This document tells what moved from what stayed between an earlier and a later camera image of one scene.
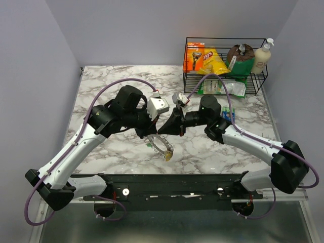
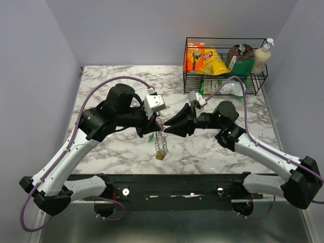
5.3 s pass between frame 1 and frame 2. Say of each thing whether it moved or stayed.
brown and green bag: stayed
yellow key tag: moved
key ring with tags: moved
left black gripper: stayed
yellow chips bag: stayed
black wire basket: stayed
